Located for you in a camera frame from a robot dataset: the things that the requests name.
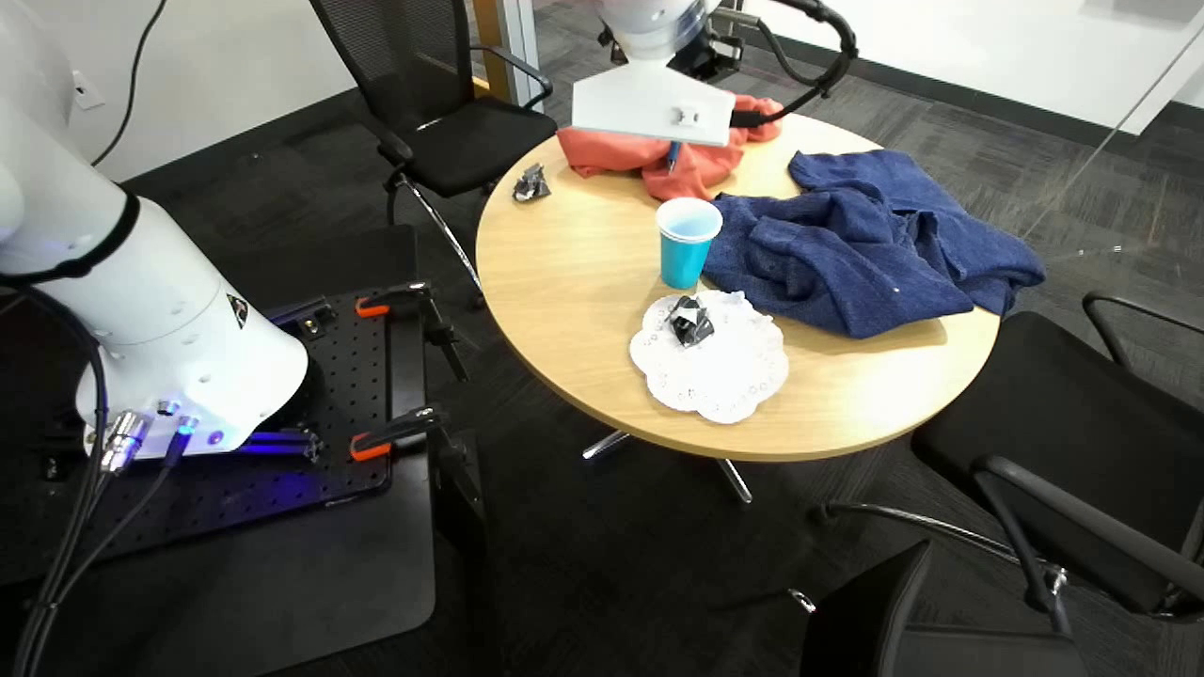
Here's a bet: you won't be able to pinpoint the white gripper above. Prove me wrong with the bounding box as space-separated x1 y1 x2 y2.
571 65 733 148

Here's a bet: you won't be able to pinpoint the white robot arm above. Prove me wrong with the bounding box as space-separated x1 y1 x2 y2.
0 0 310 469

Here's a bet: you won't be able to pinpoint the blue plastic cup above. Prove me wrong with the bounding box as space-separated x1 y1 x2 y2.
654 197 722 289

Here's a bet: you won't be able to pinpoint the orange red cloth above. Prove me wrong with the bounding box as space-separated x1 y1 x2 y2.
556 93 781 200

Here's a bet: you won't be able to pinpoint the black binder clip near edge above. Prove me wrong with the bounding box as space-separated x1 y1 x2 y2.
511 166 551 205

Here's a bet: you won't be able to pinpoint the black binder clip on doily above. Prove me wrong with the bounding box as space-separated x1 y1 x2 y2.
665 296 717 346

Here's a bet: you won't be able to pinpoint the black office chair far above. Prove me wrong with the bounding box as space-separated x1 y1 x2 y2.
310 0 556 278

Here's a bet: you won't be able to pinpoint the black office chair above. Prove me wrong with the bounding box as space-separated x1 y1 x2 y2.
813 289 1204 623
782 537 1204 677
310 0 556 278

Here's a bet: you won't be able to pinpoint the navy blue cloth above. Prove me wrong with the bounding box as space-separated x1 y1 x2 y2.
705 152 1044 337

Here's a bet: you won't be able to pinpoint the white paper doily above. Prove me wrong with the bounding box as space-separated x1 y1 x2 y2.
628 289 789 424

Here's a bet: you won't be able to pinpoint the orange clamp upper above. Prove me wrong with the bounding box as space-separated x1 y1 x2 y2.
353 284 428 321

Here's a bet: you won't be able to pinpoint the orange clamp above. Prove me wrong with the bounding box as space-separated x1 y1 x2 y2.
353 284 428 321
347 406 437 465

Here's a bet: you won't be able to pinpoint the orange clamp lower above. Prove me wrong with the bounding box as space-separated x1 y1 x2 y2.
347 406 437 465

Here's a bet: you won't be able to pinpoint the black office chair right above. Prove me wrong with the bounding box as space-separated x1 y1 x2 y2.
813 289 1204 623

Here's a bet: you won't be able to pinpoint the black office chair near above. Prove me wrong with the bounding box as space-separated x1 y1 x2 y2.
782 537 1204 677

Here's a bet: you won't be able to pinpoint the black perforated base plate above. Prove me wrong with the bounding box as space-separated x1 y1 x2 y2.
0 292 428 588

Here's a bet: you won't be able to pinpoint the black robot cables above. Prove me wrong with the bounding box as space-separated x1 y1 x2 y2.
4 286 191 677

